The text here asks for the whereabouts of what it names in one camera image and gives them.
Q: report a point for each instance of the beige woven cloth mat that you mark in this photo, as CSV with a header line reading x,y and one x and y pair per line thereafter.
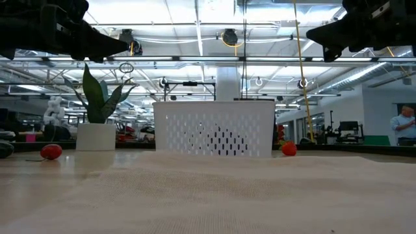
x,y
208,195

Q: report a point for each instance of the white perforated plastic basket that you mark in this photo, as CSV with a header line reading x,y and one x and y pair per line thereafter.
x,y
214,130

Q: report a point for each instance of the black monitor workstation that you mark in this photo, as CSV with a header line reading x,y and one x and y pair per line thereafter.
x,y
348,126

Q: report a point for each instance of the white robot figure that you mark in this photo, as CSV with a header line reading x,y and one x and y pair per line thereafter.
x,y
53,110

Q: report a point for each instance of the white square column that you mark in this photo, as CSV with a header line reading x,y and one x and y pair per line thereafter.
x,y
227,84

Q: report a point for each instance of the green snake plant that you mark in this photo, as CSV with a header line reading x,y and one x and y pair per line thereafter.
x,y
94,97

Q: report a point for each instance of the red object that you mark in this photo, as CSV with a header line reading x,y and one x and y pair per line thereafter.
x,y
279,133

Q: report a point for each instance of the person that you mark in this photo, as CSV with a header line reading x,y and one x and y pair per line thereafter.
x,y
403,125

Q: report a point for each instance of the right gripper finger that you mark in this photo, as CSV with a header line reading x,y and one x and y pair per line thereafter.
x,y
334,40
331,31

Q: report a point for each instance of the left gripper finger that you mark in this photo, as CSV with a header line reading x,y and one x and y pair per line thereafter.
x,y
104,37
110,49

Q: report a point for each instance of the black gantry frame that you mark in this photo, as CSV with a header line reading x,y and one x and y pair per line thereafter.
x,y
190,83

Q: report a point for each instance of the red strawberry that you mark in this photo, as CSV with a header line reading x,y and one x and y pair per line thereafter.
x,y
289,149

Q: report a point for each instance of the red equipment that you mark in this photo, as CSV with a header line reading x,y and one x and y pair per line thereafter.
x,y
126,130

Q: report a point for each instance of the pink drink bottle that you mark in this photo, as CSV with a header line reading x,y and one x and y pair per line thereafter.
x,y
31,138

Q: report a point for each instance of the black aluminium rig frame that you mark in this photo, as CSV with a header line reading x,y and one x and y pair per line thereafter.
x,y
357,149

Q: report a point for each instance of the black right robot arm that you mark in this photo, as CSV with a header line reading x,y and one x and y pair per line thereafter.
x,y
404,22

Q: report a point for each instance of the red cherry with stem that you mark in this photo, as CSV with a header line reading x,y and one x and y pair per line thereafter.
x,y
51,151

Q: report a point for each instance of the dark brown round fruit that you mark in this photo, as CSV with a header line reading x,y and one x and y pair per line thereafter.
x,y
6,149

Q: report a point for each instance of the white round plant pot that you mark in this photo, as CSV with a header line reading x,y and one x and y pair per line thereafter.
x,y
96,136

